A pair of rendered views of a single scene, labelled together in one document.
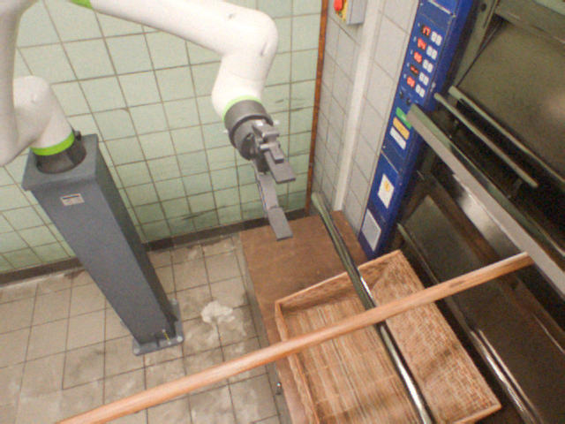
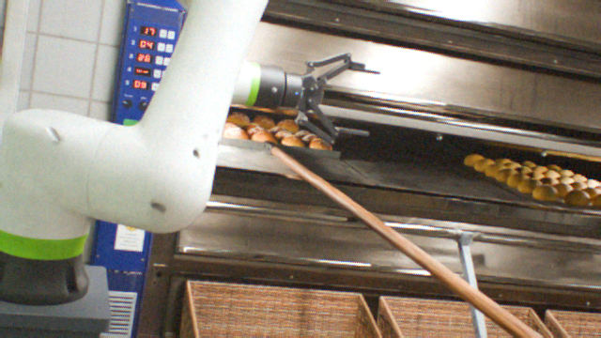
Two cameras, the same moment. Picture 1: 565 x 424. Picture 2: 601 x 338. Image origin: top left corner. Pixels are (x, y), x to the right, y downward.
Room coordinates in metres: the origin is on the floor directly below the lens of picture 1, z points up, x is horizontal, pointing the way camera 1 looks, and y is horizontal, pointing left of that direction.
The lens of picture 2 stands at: (0.55, 1.72, 1.62)
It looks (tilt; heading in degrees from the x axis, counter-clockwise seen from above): 10 degrees down; 269
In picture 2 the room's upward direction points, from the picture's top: 11 degrees clockwise
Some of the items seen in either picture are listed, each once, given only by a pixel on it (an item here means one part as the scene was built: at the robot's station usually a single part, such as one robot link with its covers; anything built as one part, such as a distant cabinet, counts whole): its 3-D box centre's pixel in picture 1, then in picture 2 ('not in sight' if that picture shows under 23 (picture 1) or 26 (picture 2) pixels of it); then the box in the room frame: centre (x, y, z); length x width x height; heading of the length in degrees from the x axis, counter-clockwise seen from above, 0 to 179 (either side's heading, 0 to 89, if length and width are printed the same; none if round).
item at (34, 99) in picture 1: (33, 117); (55, 181); (0.86, 0.67, 1.36); 0.16 x 0.13 x 0.19; 168
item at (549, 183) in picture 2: not in sight; (550, 180); (-0.46, -1.30, 1.21); 0.61 x 0.48 x 0.06; 106
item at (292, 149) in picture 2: not in sight; (254, 136); (0.70, -1.13, 1.20); 0.55 x 0.36 x 0.03; 20
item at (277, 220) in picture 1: (279, 223); (352, 131); (0.43, 0.00, 1.42); 0.07 x 0.03 x 0.01; 17
